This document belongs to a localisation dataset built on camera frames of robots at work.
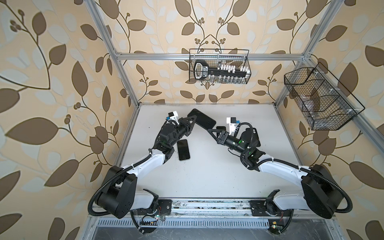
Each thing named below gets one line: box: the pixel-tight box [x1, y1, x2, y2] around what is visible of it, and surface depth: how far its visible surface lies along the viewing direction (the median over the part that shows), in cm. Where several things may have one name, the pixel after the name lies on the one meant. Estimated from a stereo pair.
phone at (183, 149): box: [177, 139, 190, 161], surface depth 96 cm
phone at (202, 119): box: [187, 108, 217, 130], surface depth 79 cm
